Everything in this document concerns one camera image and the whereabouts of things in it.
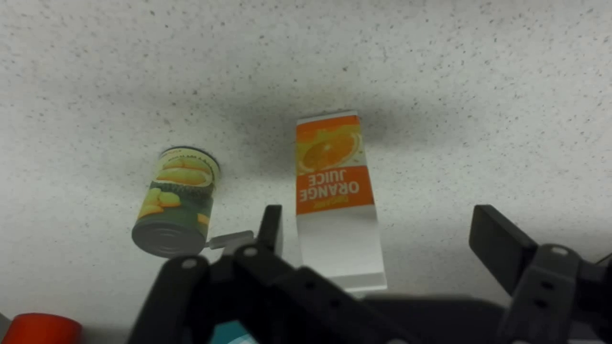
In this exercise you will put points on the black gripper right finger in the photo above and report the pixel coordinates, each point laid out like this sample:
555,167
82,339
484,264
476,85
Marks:
555,293

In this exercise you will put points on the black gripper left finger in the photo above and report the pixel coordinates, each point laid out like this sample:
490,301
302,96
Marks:
254,299

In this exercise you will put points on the orange juice carton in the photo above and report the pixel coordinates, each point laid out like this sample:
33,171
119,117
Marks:
331,184

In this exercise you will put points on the cookware set cardboard box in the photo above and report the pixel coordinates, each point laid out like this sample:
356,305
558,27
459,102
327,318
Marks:
231,333

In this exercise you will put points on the yellow green food can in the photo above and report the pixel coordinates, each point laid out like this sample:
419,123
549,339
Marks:
174,203

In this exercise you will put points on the red fire extinguisher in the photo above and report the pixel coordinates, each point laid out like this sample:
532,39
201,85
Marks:
40,329

